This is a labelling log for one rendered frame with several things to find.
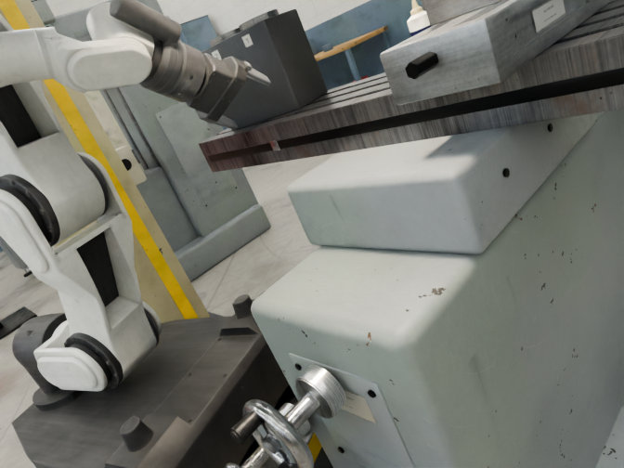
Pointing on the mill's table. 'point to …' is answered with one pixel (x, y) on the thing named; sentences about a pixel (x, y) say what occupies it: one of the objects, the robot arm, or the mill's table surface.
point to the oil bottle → (418, 21)
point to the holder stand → (271, 67)
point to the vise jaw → (436, 11)
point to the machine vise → (482, 45)
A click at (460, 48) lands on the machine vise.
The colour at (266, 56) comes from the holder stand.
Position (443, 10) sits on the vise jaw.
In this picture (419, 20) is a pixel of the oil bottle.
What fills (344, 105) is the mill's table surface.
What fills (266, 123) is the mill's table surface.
